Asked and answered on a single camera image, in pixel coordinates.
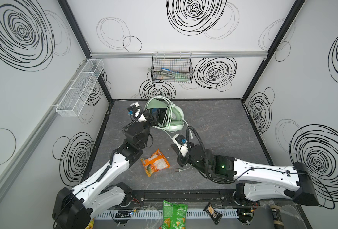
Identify mint green headphones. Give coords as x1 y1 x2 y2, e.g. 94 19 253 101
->
145 96 189 140

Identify black gaming headphones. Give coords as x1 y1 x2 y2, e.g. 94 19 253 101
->
149 108 167 125

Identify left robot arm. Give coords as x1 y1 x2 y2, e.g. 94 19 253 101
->
52 113 157 229

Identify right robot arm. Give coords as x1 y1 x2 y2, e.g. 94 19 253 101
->
171 126 319 206

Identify orange snack packet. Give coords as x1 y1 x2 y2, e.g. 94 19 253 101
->
140 149 170 177

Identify green chips bag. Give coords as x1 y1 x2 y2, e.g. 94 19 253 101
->
159 200 188 229

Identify small dark snack packet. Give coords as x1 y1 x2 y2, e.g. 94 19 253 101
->
203 202 223 225

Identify blue item in basket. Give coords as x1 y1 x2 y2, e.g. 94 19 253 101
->
161 68 176 74

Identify dark bottle at edge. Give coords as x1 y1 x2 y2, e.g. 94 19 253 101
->
270 205 285 229

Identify Fox's fruits candy bag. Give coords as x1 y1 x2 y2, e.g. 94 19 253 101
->
85 219 94 229

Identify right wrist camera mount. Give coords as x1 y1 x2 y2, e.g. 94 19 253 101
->
171 134 190 157

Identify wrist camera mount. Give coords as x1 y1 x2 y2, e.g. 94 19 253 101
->
171 134 190 157
127 102 147 122

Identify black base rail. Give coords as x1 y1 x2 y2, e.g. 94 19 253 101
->
115 189 259 209

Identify white slotted cable duct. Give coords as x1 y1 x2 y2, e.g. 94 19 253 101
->
95 209 239 220

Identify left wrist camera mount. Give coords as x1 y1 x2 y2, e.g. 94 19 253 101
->
127 102 147 122

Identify black wire basket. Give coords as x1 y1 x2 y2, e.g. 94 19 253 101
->
150 52 194 84

